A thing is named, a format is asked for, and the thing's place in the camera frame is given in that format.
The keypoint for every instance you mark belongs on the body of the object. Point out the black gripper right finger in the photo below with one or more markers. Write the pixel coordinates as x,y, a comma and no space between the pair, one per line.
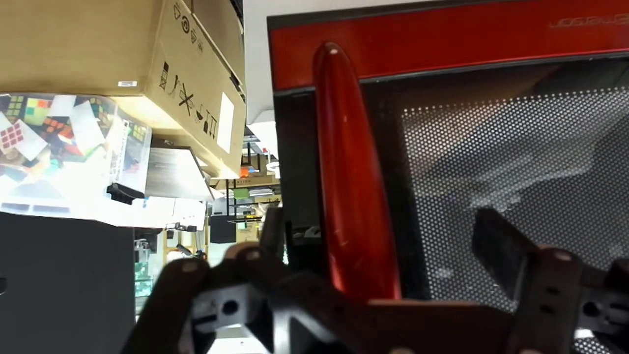
547,295

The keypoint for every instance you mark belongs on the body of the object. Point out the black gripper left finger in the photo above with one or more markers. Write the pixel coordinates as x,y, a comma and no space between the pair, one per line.
188,281

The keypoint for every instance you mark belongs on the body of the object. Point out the small black clip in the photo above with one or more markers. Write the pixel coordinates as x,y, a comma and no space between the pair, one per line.
125,193

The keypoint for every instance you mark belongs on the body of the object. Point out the black cabinet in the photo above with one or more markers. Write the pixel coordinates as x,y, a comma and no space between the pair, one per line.
66,287

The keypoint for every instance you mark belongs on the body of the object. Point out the colourful cube print box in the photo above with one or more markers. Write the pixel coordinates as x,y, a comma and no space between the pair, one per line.
60,138

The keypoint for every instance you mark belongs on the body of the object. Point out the large printed cardboard box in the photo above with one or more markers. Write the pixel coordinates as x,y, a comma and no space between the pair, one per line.
85,45

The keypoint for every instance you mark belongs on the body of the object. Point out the plain cardboard box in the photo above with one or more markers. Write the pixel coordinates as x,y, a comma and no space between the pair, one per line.
223,26

